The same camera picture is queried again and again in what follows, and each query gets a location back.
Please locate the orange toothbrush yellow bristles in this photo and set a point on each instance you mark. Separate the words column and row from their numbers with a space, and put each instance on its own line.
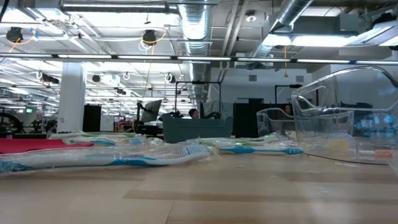
column 384, row 152

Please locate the person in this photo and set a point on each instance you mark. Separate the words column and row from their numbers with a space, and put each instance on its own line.
column 194, row 114
column 288, row 109

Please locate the teal plastic bin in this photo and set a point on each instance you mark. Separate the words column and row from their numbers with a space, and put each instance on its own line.
column 196, row 130

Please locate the wrapped green toothbrush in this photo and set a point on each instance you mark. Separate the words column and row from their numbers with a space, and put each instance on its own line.
column 93, row 134
column 211, row 142

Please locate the grey tilted monitor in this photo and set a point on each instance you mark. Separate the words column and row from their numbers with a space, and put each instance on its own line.
column 152, row 110

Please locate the black partition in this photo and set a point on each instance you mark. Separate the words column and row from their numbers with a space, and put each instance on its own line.
column 245, row 121

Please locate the long ceiling light strip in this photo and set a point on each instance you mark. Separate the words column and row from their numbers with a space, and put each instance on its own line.
column 202, row 58

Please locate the clear plastic bin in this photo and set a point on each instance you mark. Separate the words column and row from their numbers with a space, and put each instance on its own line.
column 298, row 124
column 264, row 124

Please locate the round ceiling detector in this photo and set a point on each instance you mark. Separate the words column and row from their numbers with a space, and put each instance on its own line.
column 250, row 18

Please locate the black cabinet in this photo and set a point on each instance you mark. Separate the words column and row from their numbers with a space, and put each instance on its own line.
column 91, row 118

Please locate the white pillar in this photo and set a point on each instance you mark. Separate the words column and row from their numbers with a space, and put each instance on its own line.
column 71, row 99

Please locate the red plastic bin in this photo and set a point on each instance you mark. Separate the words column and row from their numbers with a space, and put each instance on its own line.
column 37, row 145

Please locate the green exit sign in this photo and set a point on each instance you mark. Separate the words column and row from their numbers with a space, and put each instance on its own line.
column 29, row 110

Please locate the black station frame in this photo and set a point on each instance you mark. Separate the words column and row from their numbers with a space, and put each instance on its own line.
column 289, row 86
column 199, row 82

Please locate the silver ventilation duct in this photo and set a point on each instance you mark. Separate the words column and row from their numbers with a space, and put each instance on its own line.
column 292, row 12
column 196, row 28

